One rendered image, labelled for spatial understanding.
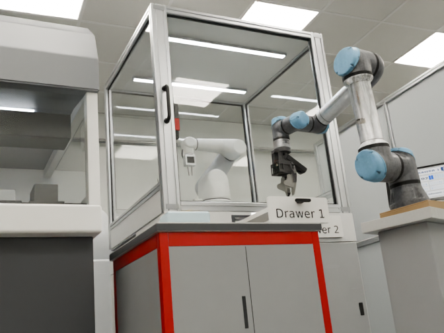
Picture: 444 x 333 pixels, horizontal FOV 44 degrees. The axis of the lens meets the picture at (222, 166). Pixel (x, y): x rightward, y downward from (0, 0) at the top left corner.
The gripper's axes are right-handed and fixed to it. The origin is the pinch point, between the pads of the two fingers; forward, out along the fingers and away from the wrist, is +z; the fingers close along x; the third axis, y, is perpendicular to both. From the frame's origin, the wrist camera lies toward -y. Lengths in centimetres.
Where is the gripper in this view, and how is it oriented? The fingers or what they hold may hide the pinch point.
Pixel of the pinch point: (291, 193)
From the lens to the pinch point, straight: 243.9
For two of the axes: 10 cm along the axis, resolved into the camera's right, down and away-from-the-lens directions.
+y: -9.0, -0.7, -4.3
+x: 4.3, -3.1, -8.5
